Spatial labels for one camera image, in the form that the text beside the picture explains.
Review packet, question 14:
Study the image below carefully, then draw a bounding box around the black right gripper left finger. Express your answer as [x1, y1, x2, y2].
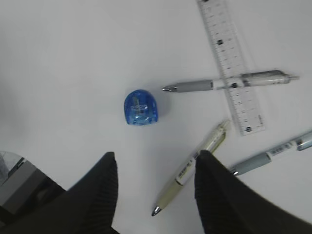
[0, 152, 118, 234]

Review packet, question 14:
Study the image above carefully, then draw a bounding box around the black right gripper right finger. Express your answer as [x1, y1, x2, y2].
[195, 150, 312, 234]

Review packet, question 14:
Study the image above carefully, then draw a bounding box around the blue white grey-grip pen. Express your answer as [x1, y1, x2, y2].
[230, 131, 312, 176]

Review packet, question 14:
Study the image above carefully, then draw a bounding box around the grey grip silver pen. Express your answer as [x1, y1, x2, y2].
[162, 70, 300, 93]

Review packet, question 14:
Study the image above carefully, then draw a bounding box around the clear plastic ruler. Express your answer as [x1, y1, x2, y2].
[197, 0, 265, 136]

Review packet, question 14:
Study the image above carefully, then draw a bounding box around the beige grip white pen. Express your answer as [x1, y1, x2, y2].
[151, 120, 230, 217]

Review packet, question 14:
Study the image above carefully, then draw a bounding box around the blue pencil sharpener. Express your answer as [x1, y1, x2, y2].
[124, 89, 158, 126]

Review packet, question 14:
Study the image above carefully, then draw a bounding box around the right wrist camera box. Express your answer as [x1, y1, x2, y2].
[0, 151, 65, 216]

